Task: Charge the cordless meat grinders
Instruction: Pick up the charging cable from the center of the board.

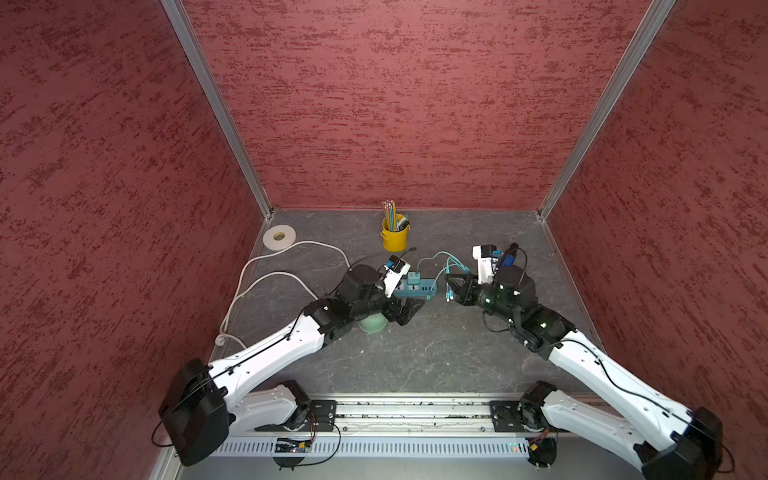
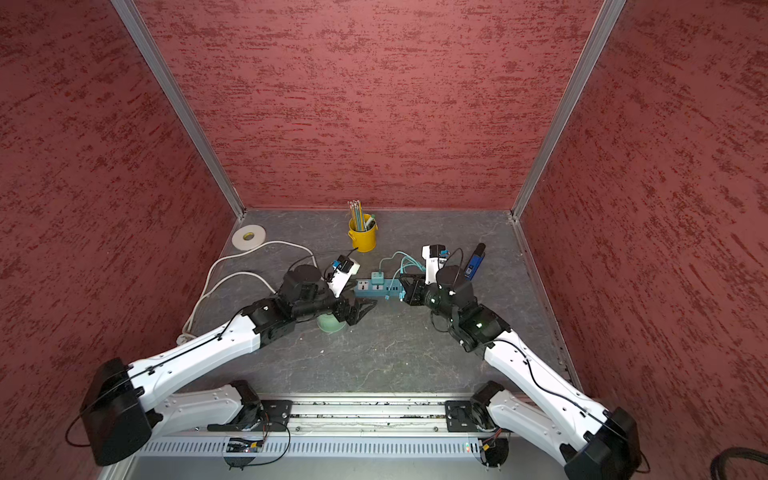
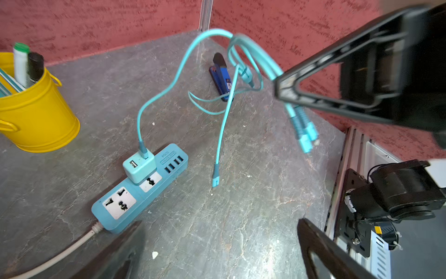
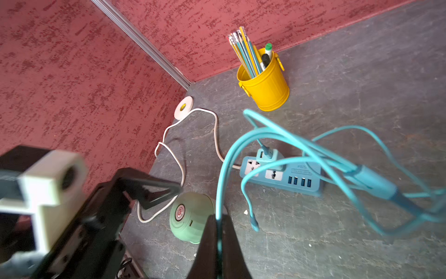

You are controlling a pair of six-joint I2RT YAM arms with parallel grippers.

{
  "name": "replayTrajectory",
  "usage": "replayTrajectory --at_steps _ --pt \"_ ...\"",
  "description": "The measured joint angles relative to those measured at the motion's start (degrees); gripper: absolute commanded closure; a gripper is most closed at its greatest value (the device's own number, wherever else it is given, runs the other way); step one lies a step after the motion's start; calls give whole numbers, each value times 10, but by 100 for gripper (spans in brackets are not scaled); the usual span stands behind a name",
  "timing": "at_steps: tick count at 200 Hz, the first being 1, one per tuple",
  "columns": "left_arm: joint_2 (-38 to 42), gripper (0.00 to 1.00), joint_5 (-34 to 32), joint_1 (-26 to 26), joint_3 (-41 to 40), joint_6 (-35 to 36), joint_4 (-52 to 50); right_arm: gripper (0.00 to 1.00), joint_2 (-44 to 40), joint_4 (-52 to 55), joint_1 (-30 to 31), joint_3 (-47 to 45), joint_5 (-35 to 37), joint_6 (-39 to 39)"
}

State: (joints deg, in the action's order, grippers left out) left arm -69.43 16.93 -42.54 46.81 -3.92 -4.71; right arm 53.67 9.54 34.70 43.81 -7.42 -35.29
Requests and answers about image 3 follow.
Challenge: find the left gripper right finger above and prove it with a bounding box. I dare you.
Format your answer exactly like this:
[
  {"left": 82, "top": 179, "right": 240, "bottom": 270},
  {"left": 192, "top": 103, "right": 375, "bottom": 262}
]
[{"left": 297, "top": 218, "right": 374, "bottom": 279}]

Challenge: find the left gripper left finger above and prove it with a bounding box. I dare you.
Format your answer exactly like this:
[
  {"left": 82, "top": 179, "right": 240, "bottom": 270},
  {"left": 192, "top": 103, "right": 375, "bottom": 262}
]
[{"left": 72, "top": 221, "right": 145, "bottom": 279}]

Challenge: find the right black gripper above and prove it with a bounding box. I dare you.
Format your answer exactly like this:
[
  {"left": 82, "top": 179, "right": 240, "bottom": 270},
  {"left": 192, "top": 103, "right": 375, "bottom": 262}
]
[{"left": 275, "top": 4, "right": 446, "bottom": 148}]

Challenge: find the teal multi-head charging cable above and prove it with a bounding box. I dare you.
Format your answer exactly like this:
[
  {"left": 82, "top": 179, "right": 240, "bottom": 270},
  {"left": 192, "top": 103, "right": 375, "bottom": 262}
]
[{"left": 136, "top": 28, "right": 321, "bottom": 188}]

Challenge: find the teal usb charger cube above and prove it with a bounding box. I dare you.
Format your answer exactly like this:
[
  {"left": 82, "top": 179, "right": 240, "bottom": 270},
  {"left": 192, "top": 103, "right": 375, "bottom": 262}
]
[{"left": 123, "top": 151, "right": 157, "bottom": 184}]

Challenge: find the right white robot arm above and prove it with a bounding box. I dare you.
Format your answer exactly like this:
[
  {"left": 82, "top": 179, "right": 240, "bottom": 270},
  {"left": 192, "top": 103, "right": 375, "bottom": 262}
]
[{"left": 275, "top": 5, "right": 446, "bottom": 222}]

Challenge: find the teal power strip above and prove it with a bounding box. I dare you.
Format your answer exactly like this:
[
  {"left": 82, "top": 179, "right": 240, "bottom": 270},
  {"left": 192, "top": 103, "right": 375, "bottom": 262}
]
[{"left": 91, "top": 144, "right": 189, "bottom": 234}]

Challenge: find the blue black handheld device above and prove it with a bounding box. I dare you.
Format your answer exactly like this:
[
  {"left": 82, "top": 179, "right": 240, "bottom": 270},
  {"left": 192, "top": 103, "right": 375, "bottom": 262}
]
[{"left": 209, "top": 52, "right": 232, "bottom": 102}]

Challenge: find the yellow metal bucket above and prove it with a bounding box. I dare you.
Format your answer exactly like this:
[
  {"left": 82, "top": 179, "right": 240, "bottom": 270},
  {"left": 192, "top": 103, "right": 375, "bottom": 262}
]
[{"left": 1, "top": 69, "right": 80, "bottom": 153}]

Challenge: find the pencils bundle in bucket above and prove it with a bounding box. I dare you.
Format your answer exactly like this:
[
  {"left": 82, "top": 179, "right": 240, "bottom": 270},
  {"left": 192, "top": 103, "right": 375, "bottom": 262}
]
[{"left": 0, "top": 69, "right": 25, "bottom": 97}]

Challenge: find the black marker in bucket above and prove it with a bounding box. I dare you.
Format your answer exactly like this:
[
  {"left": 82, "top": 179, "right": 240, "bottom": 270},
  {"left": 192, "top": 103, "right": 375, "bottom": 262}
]
[{"left": 27, "top": 52, "right": 45, "bottom": 88}]

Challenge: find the white power strip cord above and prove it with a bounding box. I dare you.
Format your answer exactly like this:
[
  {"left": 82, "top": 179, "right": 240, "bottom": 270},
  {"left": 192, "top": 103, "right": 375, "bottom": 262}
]
[{"left": 8, "top": 223, "right": 105, "bottom": 279}]

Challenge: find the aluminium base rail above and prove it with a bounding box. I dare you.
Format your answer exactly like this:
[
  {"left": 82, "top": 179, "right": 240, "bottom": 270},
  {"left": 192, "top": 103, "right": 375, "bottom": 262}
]
[{"left": 325, "top": 127, "right": 401, "bottom": 279}]

